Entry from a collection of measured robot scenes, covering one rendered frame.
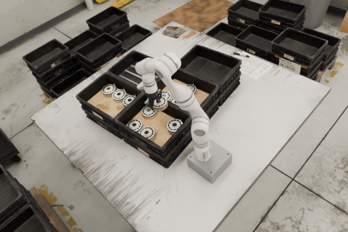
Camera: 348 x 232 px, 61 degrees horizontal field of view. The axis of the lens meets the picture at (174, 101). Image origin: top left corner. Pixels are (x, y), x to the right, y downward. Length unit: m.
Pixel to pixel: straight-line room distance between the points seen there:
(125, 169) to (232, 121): 0.78
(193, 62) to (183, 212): 1.13
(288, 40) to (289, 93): 0.96
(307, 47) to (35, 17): 3.75
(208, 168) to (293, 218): 0.99
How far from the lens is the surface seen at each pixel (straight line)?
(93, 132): 2.20
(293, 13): 3.52
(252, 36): 3.35
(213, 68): 2.26
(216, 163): 1.77
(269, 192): 2.60
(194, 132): 1.54
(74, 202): 2.80
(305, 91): 2.32
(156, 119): 1.95
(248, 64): 2.48
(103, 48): 3.31
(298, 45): 3.09
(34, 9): 4.96
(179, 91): 1.33
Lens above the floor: 2.31
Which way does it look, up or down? 46 degrees down
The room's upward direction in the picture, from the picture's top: 11 degrees counter-clockwise
